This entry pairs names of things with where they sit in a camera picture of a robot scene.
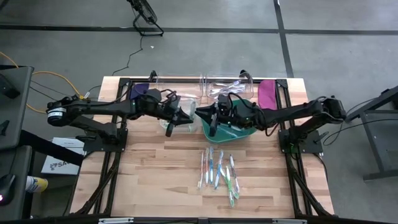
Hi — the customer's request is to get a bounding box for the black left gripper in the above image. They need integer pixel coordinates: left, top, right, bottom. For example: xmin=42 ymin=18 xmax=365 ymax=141
xmin=144 ymin=89 xmax=195 ymax=138

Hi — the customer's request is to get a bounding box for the yellow cable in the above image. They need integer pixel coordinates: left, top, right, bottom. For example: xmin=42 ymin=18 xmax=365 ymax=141
xmin=0 ymin=50 xmax=86 ymax=114

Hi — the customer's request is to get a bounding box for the grey desk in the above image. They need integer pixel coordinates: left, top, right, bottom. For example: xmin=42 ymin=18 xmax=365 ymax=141
xmin=0 ymin=65 xmax=35 ymax=151
xmin=0 ymin=144 xmax=34 ymax=221

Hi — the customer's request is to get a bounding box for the black desk crossbeam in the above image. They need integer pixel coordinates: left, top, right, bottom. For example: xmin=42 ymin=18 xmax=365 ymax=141
xmin=20 ymin=129 xmax=85 ymax=167

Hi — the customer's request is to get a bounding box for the small frosted plastic bin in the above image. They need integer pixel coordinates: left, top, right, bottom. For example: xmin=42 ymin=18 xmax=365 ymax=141
xmin=159 ymin=98 xmax=199 ymax=133

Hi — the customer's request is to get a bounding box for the magenta pouch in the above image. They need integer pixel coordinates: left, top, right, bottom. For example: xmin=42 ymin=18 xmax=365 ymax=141
xmin=257 ymin=79 xmax=278 ymax=112

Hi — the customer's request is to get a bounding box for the yellow white spray can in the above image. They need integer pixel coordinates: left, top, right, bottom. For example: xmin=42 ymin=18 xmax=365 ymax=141
xmin=24 ymin=175 xmax=50 ymax=194

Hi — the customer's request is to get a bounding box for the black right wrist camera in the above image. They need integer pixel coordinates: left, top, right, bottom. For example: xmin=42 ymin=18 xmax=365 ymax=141
xmin=217 ymin=94 xmax=233 ymax=110

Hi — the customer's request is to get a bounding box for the blue toothbrush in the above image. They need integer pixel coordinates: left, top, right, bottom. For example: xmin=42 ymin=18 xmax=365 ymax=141
xmin=208 ymin=146 xmax=215 ymax=185
xmin=219 ymin=123 xmax=243 ymax=139
xmin=214 ymin=150 xmax=225 ymax=190

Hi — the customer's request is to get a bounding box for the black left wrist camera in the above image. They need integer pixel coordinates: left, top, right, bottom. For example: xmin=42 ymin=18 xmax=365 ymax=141
xmin=167 ymin=94 xmax=182 ymax=110

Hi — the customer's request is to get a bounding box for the white cardboard box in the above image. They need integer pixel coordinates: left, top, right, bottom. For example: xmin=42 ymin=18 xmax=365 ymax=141
xmin=40 ymin=136 xmax=87 ymax=176

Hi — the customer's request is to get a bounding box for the black computer mouse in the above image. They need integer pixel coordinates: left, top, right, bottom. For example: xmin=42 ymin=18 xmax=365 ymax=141
xmin=0 ymin=173 xmax=16 ymax=207

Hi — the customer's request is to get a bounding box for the pale toothbrush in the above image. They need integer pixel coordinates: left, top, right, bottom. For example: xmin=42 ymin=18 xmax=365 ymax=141
xmin=169 ymin=89 xmax=201 ymax=98

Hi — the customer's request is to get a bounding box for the grey desk stand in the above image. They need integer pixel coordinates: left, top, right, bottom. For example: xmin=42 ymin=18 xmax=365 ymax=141
xmin=344 ymin=85 xmax=398 ymax=182

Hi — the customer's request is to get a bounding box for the silver metal bracket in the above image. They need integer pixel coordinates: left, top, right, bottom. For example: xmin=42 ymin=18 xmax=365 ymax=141
xmin=272 ymin=218 xmax=308 ymax=224
xmin=98 ymin=217 xmax=135 ymax=224

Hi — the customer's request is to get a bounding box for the black aluminium table frame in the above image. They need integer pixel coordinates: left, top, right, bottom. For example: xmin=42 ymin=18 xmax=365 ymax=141
xmin=68 ymin=76 xmax=336 ymax=218

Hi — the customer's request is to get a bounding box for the dark purple pouch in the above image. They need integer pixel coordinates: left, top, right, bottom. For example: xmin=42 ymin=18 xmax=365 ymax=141
xmin=128 ymin=82 xmax=150 ymax=102

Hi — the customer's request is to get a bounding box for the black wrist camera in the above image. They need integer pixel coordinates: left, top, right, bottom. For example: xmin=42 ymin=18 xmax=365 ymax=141
xmin=167 ymin=94 xmax=182 ymax=110
xmin=217 ymin=94 xmax=233 ymax=110

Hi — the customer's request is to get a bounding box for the black floor cable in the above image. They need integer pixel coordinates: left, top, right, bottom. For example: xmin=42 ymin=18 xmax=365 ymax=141
xmin=111 ymin=34 xmax=144 ymax=77

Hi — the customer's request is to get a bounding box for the teal plastic bin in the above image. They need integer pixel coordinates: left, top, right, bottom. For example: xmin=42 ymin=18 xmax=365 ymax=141
xmin=200 ymin=98 xmax=258 ymax=144

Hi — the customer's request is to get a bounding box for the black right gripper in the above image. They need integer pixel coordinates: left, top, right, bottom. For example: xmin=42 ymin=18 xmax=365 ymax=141
xmin=195 ymin=99 xmax=261 ymax=138

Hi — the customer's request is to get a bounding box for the clear acrylic bin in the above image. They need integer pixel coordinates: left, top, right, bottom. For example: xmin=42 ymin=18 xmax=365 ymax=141
xmin=205 ymin=71 xmax=255 ymax=102
xmin=154 ymin=72 xmax=205 ymax=101

